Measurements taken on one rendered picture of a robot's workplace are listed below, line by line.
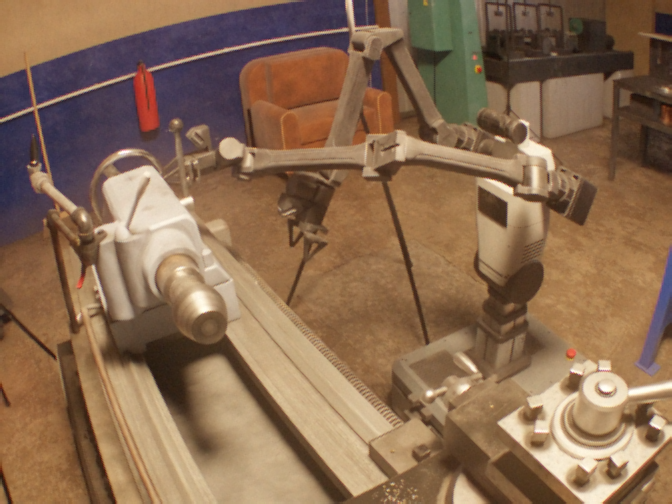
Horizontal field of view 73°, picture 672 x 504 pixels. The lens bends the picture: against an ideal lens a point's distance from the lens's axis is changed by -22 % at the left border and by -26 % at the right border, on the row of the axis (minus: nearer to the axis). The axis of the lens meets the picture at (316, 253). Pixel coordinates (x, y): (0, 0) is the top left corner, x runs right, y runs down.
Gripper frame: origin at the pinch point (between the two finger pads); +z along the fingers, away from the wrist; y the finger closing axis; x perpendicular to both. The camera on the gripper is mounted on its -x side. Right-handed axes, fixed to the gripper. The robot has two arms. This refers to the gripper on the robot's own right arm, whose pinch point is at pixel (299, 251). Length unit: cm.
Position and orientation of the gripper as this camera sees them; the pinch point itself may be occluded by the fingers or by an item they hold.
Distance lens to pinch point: 161.2
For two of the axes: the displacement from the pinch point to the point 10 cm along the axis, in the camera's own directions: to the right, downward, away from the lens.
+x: 8.4, 1.9, 5.2
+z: -3.7, 8.9, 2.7
